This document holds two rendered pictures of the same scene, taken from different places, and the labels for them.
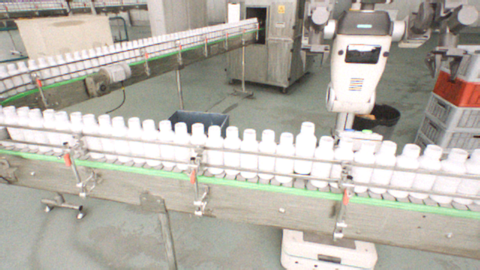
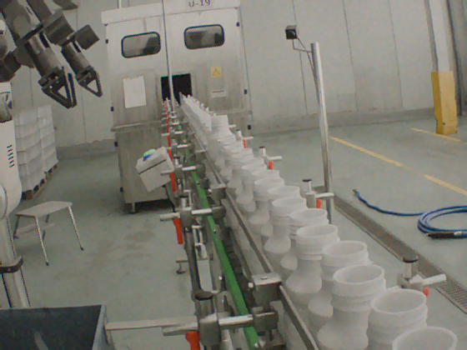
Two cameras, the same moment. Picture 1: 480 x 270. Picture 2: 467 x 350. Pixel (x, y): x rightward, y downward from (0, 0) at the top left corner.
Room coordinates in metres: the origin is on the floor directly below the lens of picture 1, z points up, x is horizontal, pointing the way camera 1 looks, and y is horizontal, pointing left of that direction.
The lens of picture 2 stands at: (1.08, 1.00, 1.30)
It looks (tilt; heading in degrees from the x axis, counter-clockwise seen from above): 10 degrees down; 252
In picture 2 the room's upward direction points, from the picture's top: 6 degrees counter-clockwise
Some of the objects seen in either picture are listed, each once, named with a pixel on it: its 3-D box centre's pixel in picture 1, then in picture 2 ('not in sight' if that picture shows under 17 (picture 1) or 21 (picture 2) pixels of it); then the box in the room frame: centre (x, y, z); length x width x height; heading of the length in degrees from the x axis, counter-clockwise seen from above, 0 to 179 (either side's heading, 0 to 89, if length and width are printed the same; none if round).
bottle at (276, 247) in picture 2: (109, 136); (293, 275); (0.85, 0.47, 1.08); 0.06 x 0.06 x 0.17
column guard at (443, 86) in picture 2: not in sight; (444, 102); (-5.33, -6.46, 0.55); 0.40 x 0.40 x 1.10; 78
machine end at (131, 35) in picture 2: not in sight; (176, 98); (-0.37, -5.22, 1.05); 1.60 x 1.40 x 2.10; 78
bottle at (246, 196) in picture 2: (167, 143); (258, 222); (0.81, 0.24, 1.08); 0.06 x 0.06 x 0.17
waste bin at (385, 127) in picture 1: (363, 141); not in sight; (2.12, -1.17, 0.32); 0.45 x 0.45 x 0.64
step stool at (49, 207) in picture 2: not in sight; (39, 230); (1.34, -3.66, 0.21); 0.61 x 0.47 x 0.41; 131
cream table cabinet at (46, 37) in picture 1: (75, 57); not in sight; (4.43, 2.64, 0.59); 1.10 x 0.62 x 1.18; 150
